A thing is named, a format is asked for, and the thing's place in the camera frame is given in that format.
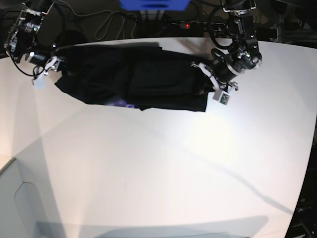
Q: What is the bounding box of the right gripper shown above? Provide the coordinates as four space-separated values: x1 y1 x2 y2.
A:
32 56 65 81

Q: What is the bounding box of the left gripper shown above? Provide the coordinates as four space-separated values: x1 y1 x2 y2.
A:
191 62 239 93

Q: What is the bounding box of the black T-shirt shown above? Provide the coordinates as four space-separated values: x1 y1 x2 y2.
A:
56 43 211 112

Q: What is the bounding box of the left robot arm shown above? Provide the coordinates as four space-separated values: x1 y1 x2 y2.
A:
199 0 262 94

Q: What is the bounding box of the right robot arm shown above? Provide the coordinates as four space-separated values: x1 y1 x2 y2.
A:
0 0 66 81

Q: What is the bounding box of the black round object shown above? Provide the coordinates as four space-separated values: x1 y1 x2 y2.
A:
60 30 88 47

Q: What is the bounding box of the black power strip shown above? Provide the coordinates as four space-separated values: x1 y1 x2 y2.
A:
166 21 278 41

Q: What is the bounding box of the blue plastic box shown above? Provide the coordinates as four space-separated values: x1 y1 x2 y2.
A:
119 0 190 11

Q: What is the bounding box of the white cable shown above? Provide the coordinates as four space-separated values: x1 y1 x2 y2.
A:
56 0 139 40

